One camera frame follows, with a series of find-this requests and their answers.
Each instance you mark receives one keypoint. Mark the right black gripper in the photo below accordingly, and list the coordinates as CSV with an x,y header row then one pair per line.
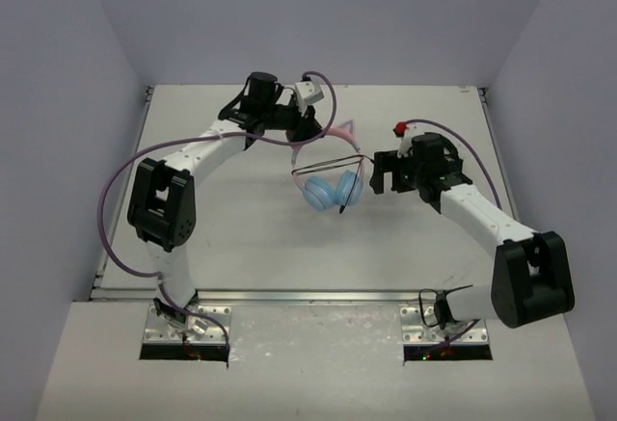
x,y
389,162

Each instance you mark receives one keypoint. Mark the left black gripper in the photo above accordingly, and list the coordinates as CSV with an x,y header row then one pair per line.
x,y
303,125

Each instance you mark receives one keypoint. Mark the pink blue cat-ear headphones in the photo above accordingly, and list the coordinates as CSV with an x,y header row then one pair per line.
x,y
317,191

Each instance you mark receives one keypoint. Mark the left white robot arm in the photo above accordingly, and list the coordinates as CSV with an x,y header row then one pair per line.
x,y
162,207

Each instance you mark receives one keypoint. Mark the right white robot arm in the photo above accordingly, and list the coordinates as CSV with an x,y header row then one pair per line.
x,y
531,278

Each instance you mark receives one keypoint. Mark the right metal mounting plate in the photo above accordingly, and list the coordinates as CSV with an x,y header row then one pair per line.
x,y
416,332

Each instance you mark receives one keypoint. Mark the metal mounting plate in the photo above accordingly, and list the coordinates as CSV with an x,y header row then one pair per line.
x,y
416,332
198,331

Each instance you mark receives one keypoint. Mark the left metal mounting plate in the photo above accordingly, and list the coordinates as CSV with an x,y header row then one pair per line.
x,y
198,331

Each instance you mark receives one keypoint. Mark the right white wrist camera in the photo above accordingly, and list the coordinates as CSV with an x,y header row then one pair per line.
x,y
402,132

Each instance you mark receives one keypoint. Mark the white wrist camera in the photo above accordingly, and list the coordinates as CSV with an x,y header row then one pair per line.
x,y
402,132
308,92

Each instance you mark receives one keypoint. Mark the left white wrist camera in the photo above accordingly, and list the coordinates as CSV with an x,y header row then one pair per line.
x,y
308,92

